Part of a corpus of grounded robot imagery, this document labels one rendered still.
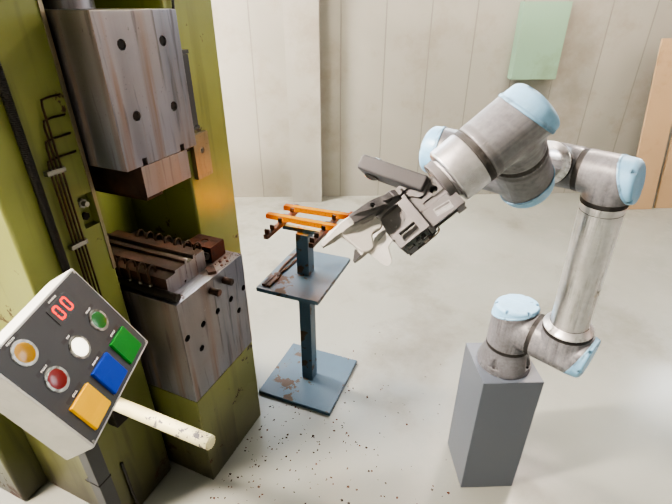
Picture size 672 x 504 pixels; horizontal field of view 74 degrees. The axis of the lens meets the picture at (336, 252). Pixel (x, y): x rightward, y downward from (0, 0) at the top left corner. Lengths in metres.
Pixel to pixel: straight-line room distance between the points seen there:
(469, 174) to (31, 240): 1.13
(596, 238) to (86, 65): 1.40
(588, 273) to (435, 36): 3.40
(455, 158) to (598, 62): 4.51
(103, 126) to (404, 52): 3.44
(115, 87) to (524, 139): 1.03
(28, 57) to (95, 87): 0.15
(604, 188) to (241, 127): 3.73
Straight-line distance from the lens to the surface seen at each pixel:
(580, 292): 1.48
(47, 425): 1.13
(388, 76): 4.48
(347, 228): 0.63
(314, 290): 1.97
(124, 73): 1.38
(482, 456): 2.04
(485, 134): 0.67
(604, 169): 1.31
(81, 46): 1.37
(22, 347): 1.11
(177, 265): 1.63
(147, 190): 1.45
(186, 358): 1.69
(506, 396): 1.81
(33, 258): 1.44
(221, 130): 1.93
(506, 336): 1.67
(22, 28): 1.39
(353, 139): 4.56
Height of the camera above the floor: 1.78
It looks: 29 degrees down
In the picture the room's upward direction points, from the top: straight up
